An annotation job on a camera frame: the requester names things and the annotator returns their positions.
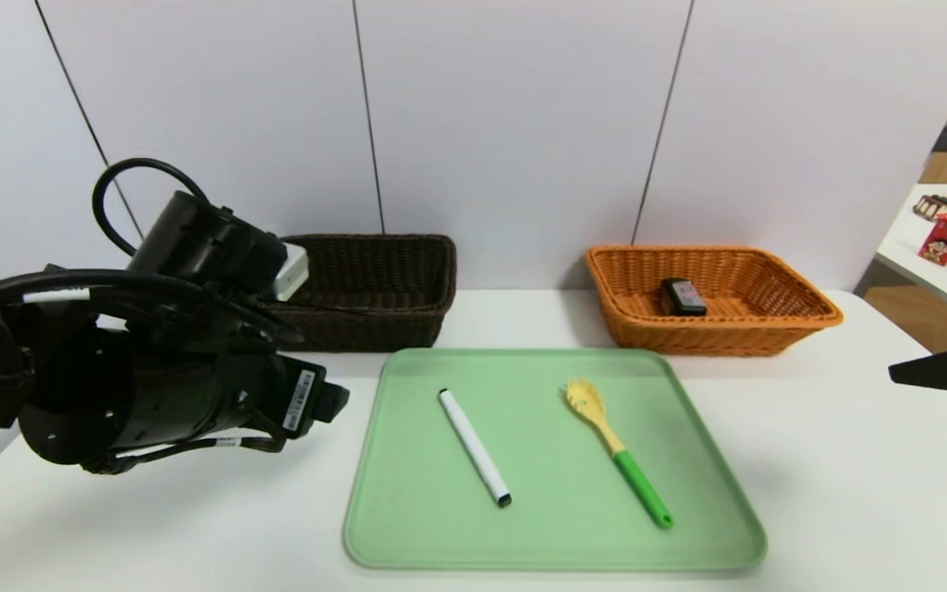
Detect light green plastic tray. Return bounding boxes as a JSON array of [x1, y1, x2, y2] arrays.
[[344, 347, 768, 571]]

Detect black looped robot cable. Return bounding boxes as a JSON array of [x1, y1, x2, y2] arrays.
[[93, 158, 211, 257]]

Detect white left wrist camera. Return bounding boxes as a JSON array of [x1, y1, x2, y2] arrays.
[[270, 243, 311, 302]]

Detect dark brown wicker basket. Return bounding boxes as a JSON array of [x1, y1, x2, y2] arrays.
[[264, 234, 458, 353]]

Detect black cable with white tag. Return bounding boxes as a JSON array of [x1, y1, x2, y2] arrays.
[[0, 270, 302, 342]]

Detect red snack box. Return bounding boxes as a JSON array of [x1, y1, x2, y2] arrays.
[[917, 214, 947, 266]]

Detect yellow green pasta spoon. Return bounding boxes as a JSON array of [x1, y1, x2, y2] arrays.
[[564, 378, 675, 530]]

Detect white side table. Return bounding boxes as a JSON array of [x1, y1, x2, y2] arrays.
[[875, 183, 947, 324]]

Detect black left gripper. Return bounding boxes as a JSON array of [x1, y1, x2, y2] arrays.
[[215, 348, 350, 440]]

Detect black chewing gum box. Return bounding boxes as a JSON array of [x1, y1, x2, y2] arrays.
[[658, 277, 708, 317]]

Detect orange wicker basket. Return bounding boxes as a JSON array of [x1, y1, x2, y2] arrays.
[[584, 245, 844, 358]]

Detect white marker pen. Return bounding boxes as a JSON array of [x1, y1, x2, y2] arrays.
[[437, 388, 513, 508]]

